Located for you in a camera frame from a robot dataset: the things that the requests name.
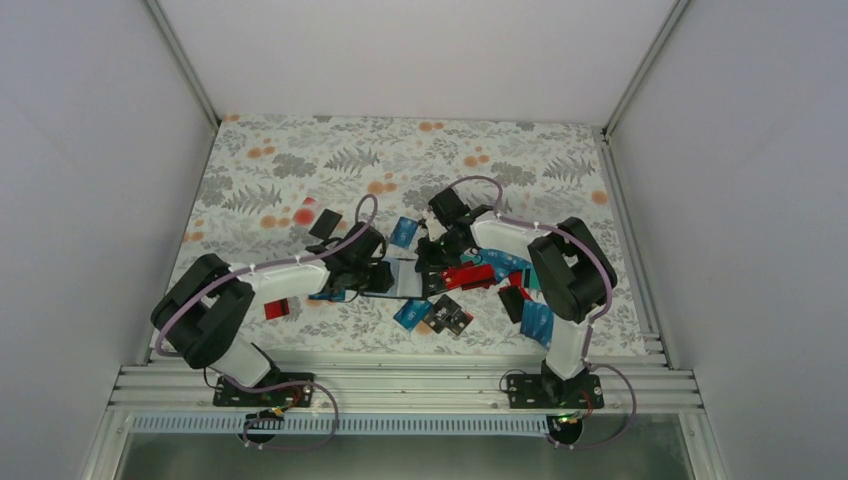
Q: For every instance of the black card right side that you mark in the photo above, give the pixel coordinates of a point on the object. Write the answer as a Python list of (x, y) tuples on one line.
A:
[(513, 301)]

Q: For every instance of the blue card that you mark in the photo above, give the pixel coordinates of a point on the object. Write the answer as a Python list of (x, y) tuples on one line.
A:
[(404, 232), (412, 312)]

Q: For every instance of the blue card lower centre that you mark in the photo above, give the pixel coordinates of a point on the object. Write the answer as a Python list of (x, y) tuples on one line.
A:
[(412, 312)]

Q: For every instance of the black card upper left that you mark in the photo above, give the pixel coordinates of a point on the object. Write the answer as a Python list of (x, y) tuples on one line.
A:
[(325, 224)]

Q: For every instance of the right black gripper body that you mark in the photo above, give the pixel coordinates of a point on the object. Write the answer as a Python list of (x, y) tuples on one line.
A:
[(444, 254)]

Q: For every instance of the translucent red dot card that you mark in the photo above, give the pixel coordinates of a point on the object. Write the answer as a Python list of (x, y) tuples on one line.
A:
[(307, 212)]

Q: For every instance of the red card left side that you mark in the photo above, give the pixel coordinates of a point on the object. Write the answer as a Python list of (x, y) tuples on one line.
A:
[(276, 309)]

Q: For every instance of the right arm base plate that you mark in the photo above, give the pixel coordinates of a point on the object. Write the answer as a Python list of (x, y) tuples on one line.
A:
[(533, 391)]

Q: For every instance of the aluminium rail frame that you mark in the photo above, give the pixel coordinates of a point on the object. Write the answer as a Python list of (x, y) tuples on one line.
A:
[(401, 394)]

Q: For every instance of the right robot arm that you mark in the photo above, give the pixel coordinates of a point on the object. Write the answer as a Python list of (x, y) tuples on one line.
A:
[(575, 277)]

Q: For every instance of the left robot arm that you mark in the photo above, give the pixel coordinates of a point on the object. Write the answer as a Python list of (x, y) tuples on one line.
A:
[(201, 315)]

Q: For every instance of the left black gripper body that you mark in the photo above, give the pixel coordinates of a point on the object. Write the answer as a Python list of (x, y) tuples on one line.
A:
[(366, 282)]

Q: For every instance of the red VIP card centre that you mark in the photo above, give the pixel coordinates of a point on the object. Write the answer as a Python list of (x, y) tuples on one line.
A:
[(468, 277)]

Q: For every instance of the blue card fan right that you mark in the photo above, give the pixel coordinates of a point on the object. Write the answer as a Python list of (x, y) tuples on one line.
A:
[(537, 321)]

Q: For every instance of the floral patterned table mat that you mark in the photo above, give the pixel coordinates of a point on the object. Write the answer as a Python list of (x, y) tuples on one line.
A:
[(263, 166)]

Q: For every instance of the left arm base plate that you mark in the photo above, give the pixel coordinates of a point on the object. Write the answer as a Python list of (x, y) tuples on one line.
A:
[(228, 395)]

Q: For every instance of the blue card near centre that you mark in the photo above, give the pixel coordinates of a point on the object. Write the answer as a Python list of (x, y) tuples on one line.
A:
[(404, 232)]

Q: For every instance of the black card pair front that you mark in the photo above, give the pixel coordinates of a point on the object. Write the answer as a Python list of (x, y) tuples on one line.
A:
[(447, 314)]

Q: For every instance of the black card holder wallet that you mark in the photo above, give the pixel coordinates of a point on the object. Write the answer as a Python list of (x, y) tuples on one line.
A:
[(395, 278)]

